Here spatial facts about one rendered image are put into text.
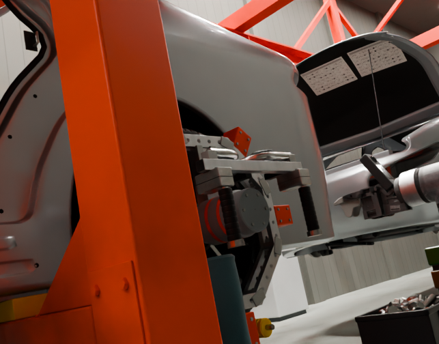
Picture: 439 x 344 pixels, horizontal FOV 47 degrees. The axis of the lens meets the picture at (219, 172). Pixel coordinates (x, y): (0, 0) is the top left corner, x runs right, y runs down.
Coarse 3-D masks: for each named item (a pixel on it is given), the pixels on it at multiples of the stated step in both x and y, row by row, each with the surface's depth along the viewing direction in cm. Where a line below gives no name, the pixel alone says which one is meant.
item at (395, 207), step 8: (368, 192) 134; (376, 192) 132; (384, 192) 132; (392, 192) 131; (368, 200) 135; (376, 200) 132; (384, 200) 133; (392, 200) 131; (400, 200) 128; (368, 208) 135; (376, 208) 132; (384, 208) 132; (392, 208) 131; (400, 208) 129; (408, 208) 130; (368, 216) 135; (376, 216) 132; (384, 216) 135
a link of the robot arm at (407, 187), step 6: (402, 174) 128; (408, 174) 126; (402, 180) 127; (408, 180) 125; (402, 186) 126; (408, 186) 125; (414, 186) 124; (402, 192) 126; (408, 192) 125; (414, 192) 124; (408, 198) 126; (414, 198) 125; (420, 198) 124; (408, 204) 127; (414, 204) 127; (420, 204) 127
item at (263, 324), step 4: (256, 320) 156; (260, 320) 155; (264, 320) 155; (268, 320) 156; (260, 324) 154; (264, 324) 155; (268, 324) 154; (272, 324) 153; (260, 328) 153; (264, 328) 154; (268, 328) 153; (272, 328) 153; (260, 332) 153; (264, 332) 154; (268, 332) 155; (260, 336) 155; (264, 336) 153; (268, 336) 155
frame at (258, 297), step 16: (192, 144) 154; (208, 144) 159; (224, 144) 163; (256, 176) 171; (272, 208) 172; (272, 224) 169; (272, 240) 168; (272, 256) 165; (256, 272) 164; (272, 272) 163; (256, 288) 156; (256, 304) 153
